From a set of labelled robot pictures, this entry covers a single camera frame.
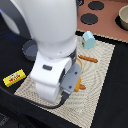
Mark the yellow toy butter box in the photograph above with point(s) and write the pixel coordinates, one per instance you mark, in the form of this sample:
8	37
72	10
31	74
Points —
14	78

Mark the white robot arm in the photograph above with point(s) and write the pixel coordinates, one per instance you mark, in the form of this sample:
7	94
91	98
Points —
52	25

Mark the toy fork wooden handle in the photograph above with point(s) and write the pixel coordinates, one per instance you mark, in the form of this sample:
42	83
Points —
79	85

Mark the toy knife wooden handle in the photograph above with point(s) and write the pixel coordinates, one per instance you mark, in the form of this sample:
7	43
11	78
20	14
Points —
88	58

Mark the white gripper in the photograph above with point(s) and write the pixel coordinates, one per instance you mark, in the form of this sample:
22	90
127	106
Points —
70	80

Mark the beige bowl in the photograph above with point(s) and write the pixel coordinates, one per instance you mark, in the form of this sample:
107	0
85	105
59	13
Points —
123	14

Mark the light blue milk carton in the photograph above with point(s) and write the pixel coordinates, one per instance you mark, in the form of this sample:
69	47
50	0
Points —
88	40

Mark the grey toy saucepan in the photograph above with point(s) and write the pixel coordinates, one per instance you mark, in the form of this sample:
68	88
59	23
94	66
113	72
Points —
30	50

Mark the woven beige placemat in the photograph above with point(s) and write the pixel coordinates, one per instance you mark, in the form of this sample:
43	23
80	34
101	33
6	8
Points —
79	109

